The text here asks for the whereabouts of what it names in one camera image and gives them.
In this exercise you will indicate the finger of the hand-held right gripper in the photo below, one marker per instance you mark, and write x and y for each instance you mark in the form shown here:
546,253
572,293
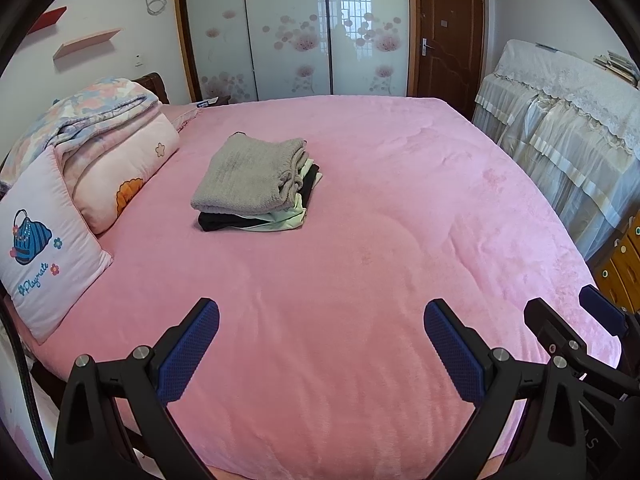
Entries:
550,325
602,307

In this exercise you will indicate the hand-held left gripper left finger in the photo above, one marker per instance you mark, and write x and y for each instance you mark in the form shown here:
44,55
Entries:
190,355

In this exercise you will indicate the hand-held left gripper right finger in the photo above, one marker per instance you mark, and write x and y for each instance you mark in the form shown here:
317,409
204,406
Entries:
452,355

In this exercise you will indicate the grey knit cardigan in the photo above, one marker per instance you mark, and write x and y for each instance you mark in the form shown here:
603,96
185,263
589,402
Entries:
245,175

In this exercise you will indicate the wooden drawer cabinet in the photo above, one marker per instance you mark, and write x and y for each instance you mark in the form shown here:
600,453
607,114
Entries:
625,265

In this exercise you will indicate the pink plush bed blanket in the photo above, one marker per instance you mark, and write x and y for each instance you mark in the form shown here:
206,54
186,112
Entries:
375,235

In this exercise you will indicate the green and black folded garment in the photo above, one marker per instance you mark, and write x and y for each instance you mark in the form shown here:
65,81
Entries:
280,220

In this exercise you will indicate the white pillow with bag print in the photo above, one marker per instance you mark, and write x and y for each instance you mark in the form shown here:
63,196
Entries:
45,260

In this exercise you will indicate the pink pillow with orange print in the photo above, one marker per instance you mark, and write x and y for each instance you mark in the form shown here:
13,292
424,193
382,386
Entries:
115,160

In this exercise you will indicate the stack of books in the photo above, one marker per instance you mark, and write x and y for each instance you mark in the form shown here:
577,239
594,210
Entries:
617,65

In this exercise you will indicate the dark wooden nightstand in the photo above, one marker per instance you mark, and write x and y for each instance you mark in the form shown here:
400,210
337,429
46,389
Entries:
215,101

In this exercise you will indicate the dark wooden headboard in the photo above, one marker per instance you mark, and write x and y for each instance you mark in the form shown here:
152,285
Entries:
152,87

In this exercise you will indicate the brown wooden door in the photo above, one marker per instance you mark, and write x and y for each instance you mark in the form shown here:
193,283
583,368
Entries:
450,60

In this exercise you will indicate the pink wall shelf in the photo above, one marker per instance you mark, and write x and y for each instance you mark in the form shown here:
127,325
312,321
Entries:
85,42

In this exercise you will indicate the red wall shelf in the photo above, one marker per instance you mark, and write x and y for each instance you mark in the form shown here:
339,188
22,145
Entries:
50,19

